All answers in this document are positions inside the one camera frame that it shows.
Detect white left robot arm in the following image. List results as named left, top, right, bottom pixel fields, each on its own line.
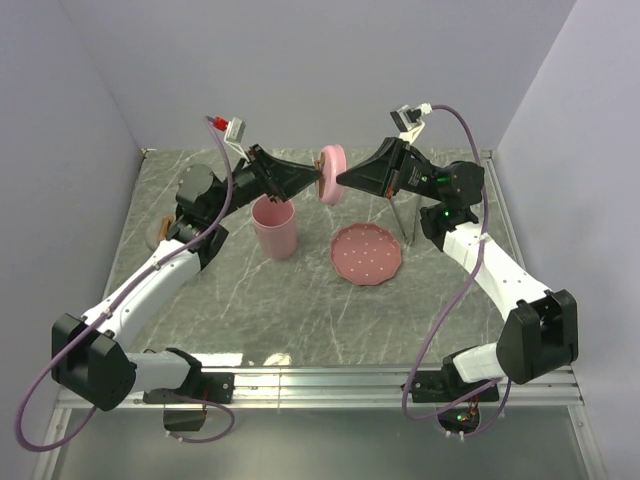
left=51, top=145, right=320, bottom=411

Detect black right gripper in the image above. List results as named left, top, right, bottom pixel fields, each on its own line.
left=336, top=138, right=446, bottom=203

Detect pink round lid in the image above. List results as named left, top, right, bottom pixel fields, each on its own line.
left=315, top=145, right=347, bottom=206

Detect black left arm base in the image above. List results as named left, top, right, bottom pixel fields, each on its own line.
left=142, top=372, right=236, bottom=444

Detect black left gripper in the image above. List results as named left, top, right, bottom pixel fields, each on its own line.
left=210, top=144, right=323, bottom=222

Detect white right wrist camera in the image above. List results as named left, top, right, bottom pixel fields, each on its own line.
left=390, top=103, right=432, bottom=145

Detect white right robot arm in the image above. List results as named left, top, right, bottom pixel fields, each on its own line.
left=336, top=137, right=579, bottom=400

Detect metal serving tongs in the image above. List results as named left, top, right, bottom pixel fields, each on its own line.
left=388, top=195, right=422, bottom=247

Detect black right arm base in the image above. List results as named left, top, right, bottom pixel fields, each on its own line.
left=408, top=368, right=500, bottom=441

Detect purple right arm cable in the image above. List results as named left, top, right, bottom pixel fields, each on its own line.
left=401, top=103, right=514, bottom=441

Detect pink dotted plate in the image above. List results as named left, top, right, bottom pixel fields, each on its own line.
left=329, top=223, right=402, bottom=286

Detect aluminium frame rail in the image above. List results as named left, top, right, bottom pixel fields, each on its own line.
left=34, top=366, right=606, bottom=479

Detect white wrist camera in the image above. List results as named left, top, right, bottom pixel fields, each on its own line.
left=390, top=103, right=432, bottom=145
left=206, top=116, right=247, bottom=159

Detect pink cylindrical container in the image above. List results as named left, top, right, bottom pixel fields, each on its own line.
left=251, top=195, right=297, bottom=260

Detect grey cylindrical container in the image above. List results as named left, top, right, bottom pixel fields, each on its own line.
left=145, top=215, right=175, bottom=251

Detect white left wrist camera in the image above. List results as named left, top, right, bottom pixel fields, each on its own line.
left=206, top=116, right=247, bottom=159

